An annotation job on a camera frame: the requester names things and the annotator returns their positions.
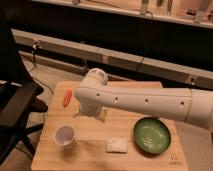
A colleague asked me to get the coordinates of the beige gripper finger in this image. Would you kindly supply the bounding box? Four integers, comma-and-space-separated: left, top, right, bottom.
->
73, 112, 83, 118
99, 109, 107, 122

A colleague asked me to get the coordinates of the black office chair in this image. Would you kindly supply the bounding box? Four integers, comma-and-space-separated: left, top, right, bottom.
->
0, 9, 48, 165

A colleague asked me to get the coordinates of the green bowl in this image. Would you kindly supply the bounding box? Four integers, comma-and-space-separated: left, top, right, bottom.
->
133, 117, 171, 155

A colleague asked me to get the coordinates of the orange carrot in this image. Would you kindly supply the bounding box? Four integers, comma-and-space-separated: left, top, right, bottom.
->
63, 90, 72, 107

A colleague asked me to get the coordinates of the white ceramic cup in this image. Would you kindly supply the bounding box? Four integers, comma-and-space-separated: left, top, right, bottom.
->
53, 125, 75, 149

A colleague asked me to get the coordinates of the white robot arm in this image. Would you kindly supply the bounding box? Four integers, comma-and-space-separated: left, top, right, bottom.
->
75, 68, 213, 132

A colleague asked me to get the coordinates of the black cable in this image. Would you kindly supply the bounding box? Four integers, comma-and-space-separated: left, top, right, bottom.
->
20, 41, 55, 96

